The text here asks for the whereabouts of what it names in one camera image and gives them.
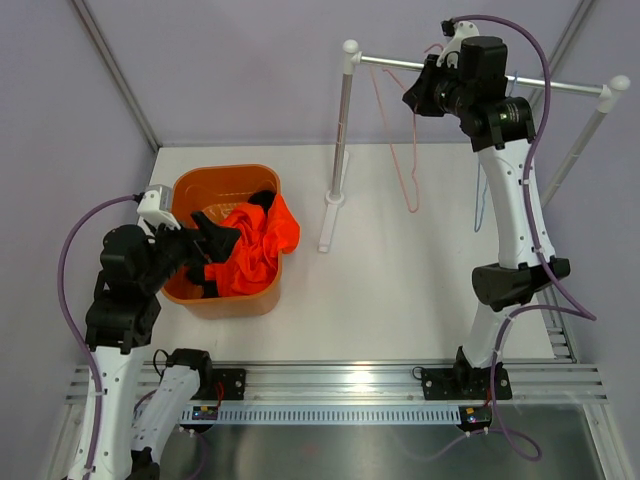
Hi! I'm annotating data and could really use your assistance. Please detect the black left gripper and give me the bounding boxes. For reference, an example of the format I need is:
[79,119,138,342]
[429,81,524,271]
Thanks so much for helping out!
[141,210,241,292]

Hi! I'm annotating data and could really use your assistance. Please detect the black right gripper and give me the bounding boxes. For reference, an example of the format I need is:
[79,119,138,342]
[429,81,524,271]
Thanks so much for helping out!
[404,54,473,118]

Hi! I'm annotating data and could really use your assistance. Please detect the black shorts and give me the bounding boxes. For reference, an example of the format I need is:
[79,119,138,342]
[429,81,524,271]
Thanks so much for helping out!
[186,190,277,298]

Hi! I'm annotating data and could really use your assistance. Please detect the orange shorts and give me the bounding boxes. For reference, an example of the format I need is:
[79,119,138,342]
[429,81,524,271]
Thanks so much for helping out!
[203,190,300,298]

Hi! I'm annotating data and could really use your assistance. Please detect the blue wire hanger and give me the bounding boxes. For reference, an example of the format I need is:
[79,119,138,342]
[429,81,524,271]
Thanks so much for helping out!
[473,69,521,234]

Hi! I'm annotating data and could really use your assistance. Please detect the pink wire hanger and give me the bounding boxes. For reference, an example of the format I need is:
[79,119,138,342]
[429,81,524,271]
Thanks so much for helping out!
[367,61,428,219]

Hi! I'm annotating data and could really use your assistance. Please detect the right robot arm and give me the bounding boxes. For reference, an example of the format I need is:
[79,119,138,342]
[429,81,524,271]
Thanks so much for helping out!
[403,34,570,400]

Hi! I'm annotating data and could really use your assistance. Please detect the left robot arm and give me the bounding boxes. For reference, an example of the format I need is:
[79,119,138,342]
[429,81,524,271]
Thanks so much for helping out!
[68,212,240,479]

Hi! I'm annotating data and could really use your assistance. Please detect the orange plastic basket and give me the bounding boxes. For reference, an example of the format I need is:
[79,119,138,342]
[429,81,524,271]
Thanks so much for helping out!
[162,164,281,320]

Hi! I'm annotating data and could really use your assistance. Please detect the silver clothes rack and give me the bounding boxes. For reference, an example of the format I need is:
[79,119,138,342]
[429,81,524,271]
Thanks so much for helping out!
[317,39,631,253]

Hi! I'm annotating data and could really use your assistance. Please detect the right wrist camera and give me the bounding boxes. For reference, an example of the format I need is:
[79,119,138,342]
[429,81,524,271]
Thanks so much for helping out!
[436,20,479,68]

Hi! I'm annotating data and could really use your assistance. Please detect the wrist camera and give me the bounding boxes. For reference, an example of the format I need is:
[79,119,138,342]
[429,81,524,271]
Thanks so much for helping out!
[436,20,479,68]
[137,184,181,230]

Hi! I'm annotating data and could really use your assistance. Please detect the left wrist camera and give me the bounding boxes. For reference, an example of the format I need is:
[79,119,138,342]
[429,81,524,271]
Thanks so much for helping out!
[137,184,181,230]

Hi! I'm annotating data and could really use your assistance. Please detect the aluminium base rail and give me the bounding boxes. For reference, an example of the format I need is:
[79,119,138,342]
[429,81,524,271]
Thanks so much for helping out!
[64,362,609,405]

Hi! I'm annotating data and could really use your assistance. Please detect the white slotted cable duct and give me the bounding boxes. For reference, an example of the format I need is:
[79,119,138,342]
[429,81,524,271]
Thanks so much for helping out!
[179,405,461,425]

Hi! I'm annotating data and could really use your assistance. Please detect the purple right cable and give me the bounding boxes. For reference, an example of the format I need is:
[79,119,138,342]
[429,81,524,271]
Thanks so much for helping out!
[452,14,599,406]

